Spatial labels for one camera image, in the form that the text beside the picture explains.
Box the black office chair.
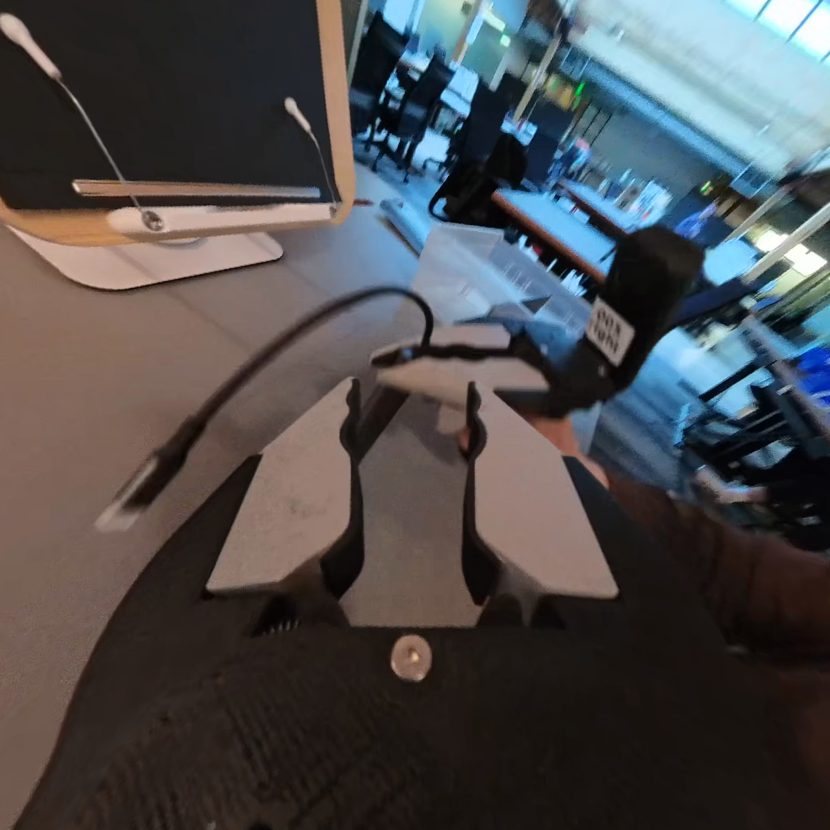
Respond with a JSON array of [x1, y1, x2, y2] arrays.
[[350, 10, 411, 176], [430, 78, 527, 226], [389, 52, 456, 184]]

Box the grey metal object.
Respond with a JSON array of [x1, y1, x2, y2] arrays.
[[381, 198, 428, 252]]

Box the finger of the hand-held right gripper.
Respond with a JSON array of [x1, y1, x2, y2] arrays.
[[388, 324, 521, 354], [373, 353, 553, 416]]

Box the clear plastic bin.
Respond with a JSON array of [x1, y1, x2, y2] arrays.
[[412, 223, 613, 332]]

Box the person's right forearm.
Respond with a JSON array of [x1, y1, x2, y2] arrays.
[[606, 470, 830, 727]]

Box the person's right hand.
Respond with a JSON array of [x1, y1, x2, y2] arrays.
[[554, 415, 613, 494]]

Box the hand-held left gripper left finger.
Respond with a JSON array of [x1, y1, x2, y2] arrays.
[[205, 377, 365, 600]]

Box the metal page holder wire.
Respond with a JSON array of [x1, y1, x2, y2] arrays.
[[284, 97, 342, 216], [0, 13, 164, 232]]

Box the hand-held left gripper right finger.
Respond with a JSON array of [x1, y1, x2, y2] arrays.
[[462, 381, 620, 623]]

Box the short black hub cable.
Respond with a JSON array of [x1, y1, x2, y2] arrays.
[[94, 287, 437, 534]]

